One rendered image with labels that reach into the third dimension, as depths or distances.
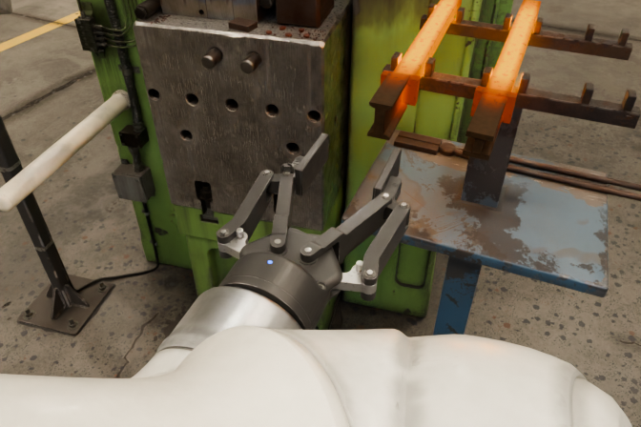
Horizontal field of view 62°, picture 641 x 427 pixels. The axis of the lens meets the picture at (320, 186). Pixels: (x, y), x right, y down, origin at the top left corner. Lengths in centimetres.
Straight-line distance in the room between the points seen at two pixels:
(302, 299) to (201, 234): 101
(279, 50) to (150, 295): 102
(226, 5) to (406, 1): 35
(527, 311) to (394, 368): 162
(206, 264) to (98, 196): 88
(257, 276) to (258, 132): 76
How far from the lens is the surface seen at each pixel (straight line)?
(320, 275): 40
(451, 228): 87
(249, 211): 46
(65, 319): 180
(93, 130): 137
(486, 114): 61
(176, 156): 124
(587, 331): 180
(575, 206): 98
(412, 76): 67
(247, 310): 34
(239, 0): 107
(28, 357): 177
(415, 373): 17
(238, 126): 112
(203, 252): 142
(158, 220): 172
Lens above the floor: 129
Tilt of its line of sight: 37 degrees down
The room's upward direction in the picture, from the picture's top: straight up
